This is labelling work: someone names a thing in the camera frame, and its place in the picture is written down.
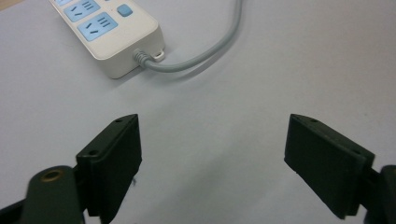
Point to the white power strip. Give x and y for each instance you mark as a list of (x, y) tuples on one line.
[(110, 34)]

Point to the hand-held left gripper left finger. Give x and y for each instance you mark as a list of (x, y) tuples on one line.
[(112, 168)]

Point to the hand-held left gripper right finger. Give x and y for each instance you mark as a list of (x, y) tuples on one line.
[(327, 168)]

